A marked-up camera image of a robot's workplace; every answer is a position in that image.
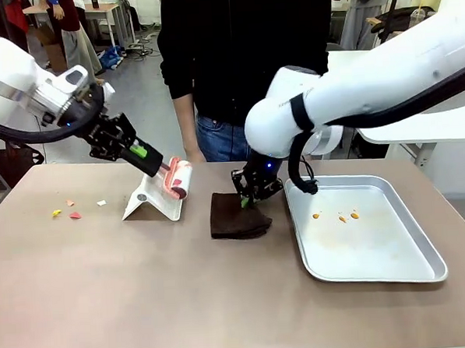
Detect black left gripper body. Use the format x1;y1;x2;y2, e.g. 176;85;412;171
79;108;138;163

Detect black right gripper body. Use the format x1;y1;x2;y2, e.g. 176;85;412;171
242;149;284;186

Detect dark brown cloth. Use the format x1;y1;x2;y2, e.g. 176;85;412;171
208;189;275;241

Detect pink lint roller black handle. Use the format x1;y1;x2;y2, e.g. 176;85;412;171
123;140;196;205

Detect person right forearm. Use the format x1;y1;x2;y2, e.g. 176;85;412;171
172;93;201;153

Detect person right hand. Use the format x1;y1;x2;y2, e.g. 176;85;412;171
183;142;206;164

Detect blue jeans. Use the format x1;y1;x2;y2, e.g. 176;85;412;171
193;111;253;164

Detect white folded roller stand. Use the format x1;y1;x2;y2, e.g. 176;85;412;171
118;170;186;227

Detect blue plastic bag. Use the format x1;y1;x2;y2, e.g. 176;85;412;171
99;46;125;71

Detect background person dark top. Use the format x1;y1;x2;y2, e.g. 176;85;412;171
45;0;104;80

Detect silver metal tray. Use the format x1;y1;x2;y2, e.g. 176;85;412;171
283;169;449;291

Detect person torso black sweater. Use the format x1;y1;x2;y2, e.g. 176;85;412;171
155;0;339;132

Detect background desk brown top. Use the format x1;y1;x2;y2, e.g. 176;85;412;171
23;0;137;55

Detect background person red clothes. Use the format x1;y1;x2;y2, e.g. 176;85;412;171
0;0;31;54

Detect background person grey coat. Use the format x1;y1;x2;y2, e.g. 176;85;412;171
338;0;393;52

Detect dark brown bag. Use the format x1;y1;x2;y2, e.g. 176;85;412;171
368;7;423;35

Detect clear plastic cup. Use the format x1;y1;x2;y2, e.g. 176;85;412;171
409;7;428;27

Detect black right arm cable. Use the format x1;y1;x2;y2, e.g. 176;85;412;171
283;64;465;197

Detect black cable strap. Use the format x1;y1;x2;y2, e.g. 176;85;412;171
289;93;318;133

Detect floor power strip cables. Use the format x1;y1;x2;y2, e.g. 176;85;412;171
125;27;162;60

